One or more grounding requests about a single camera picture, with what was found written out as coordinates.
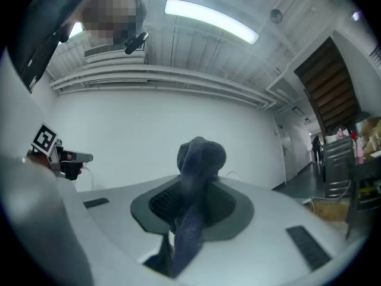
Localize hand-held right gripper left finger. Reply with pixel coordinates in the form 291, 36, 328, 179
68, 175, 183, 286

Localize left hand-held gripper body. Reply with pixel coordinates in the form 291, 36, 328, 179
31, 123, 83, 181

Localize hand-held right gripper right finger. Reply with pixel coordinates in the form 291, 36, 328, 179
178, 176, 367, 286

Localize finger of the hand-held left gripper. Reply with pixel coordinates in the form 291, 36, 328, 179
64, 150, 94, 163

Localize dark blue cloth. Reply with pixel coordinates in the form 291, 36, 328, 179
173, 136, 227, 278

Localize person's left forearm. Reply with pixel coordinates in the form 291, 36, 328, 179
26, 153, 50, 169

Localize brown wooden board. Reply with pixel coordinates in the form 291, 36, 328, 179
311, 200, 349, 222

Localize white door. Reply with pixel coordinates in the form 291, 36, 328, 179
278, 123, 292, 184

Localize white ceiling pipes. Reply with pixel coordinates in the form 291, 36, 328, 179
49, 64, 277, 110

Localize white ceiling air conditioner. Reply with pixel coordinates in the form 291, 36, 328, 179
83, 42, 149, 65

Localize black metal rack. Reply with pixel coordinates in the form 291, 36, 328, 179
345, 158, 381, 240

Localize long ceiling light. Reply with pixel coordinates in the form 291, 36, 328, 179
164, 0, 260, 46
68, 21, 85, 39

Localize person in black clothes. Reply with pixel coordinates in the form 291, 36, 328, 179
7, 0, 101, 94

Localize person's head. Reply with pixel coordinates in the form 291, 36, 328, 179
80, 0, 148, 46

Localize brown cardboard carton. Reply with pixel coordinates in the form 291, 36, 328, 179
361, 117, 381, 154

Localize brown wooden staircase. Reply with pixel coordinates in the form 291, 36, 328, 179
293, 36, 363, 136

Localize grey round ceiling fixture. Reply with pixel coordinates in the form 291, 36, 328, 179
269, 8, 283, 24

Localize black head-worn camera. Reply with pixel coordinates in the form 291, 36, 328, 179
124, 31, 149, 55

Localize white ceiling duct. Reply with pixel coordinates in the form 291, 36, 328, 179
266, 67, 303, 113

